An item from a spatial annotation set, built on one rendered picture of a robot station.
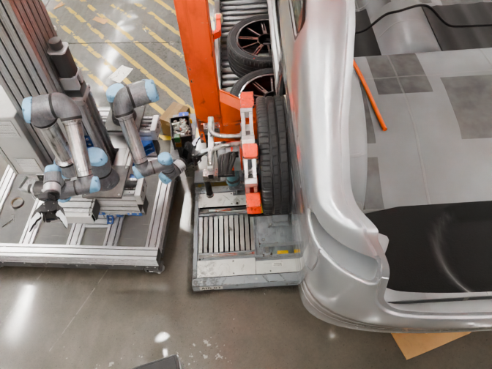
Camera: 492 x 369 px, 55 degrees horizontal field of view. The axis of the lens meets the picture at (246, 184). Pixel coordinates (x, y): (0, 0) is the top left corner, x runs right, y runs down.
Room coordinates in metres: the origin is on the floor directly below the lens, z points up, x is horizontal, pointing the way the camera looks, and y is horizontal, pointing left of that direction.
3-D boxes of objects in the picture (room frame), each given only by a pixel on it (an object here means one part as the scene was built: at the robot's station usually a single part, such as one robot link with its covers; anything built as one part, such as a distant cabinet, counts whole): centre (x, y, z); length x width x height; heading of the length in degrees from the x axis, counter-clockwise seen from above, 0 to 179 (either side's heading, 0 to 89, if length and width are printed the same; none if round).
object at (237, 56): (3.29, -0.27, 0.39); 0.66 x 0.66 x 0.24
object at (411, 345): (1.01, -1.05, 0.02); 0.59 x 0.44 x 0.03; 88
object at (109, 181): (1.69, 0.78, 0.87); 0.15 x 0.15 x 0.10
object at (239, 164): (1.74, 0.04, 0.85); 0.21 x 0.14 x 0.14; 88
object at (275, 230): (1.73, -0.20, 0.32); 0.40 x 0.30 x 0.28; 178
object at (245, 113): (1.74, -0.03, 0.85); 0.54 x 0.07 x 0.54; 178
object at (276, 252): (1.73, -0.20, 0.13); 0.50 x 0.36 x 0.10; 178
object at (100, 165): (1.69, 0.79, 0.98); 0.13 x 0.12 x 0.14; 97
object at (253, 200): (1.42, -0.03, 0.85); 0.09 x 0.08 x 0.07; 178
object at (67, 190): (1.41, 0.86, 1.12); 0.11 x 0.08 x 0.11; 97
